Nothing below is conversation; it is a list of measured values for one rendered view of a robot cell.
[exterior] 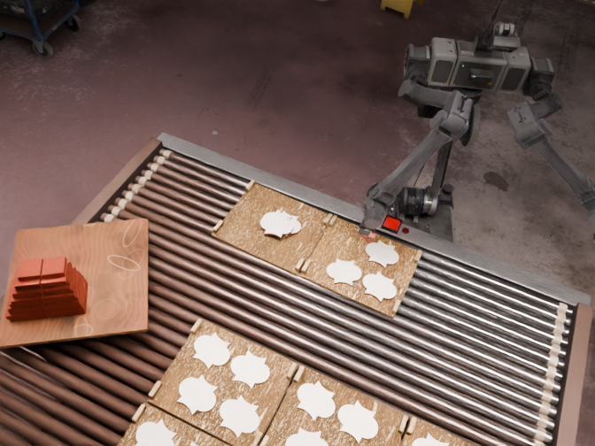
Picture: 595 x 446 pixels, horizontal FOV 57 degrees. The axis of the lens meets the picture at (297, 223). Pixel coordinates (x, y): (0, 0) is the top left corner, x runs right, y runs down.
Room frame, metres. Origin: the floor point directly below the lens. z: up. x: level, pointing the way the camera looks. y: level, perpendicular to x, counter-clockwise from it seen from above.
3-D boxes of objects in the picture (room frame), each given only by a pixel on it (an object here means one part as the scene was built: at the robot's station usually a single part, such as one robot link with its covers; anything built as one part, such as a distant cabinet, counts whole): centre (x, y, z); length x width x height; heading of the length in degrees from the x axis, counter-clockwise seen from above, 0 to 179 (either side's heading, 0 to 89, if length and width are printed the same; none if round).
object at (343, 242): (1.28, -0.28, 0.93); 0.41 x 0.35 x 0.02; 68
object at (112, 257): (1.04, 0.79, 1.03); 0.50 x 0.50 x 0.02; 13
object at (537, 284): (1.57, -0.25, 0.89); 2.08 x 0.09 x 0.06; 69
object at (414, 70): (1.87, -0.43, 1.45); 0.09 x 0.08 x 0.12; 88
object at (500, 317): (1.36, -0.17, 0.90); 1.95 x 0.05 x 0.05; 69
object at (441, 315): (1.27, -0.14, 0.90); 1.95 x 0.05 x 0.05; 69
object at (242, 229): (1.44, 0.10, 0.93); 0.41 x 0.35 x 0.02; 67
